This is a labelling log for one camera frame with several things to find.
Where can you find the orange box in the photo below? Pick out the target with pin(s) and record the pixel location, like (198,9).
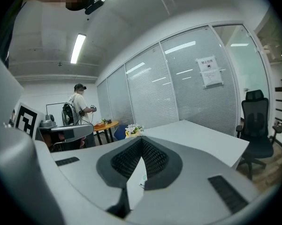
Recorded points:
(99,124)

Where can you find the round wooden table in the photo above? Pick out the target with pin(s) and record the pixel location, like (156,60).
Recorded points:
(109,125)

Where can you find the long ceiling light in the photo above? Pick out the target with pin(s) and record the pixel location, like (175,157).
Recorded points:
(78,48)

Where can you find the blue chair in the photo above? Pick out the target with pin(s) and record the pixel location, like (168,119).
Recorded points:
(120,131)

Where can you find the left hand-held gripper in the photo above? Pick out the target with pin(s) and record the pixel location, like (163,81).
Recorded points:
(25,121)

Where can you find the large paper notice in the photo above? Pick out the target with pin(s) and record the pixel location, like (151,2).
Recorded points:
(211,78)

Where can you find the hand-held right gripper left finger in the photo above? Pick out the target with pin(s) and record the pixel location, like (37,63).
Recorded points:
(84,172)

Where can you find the whiteboard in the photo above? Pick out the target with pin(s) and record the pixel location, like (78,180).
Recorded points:
(54,109)

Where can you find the small paper notice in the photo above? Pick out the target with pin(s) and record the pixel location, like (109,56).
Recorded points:
(207,63)

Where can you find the black head-worn camera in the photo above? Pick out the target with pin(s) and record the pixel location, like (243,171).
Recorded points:
(95,6)

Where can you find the frosted glass partition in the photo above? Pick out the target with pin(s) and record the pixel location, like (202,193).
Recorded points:
(154,90)

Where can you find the person's black shirt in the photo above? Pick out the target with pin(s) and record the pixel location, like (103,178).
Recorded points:
(7,27)

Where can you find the black mesh office chair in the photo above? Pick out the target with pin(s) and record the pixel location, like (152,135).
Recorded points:
(255,125)

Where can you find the bunch of flowers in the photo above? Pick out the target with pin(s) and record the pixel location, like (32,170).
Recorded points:
(134,129)

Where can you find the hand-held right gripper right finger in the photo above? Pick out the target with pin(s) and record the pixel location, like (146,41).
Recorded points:
(190,184)

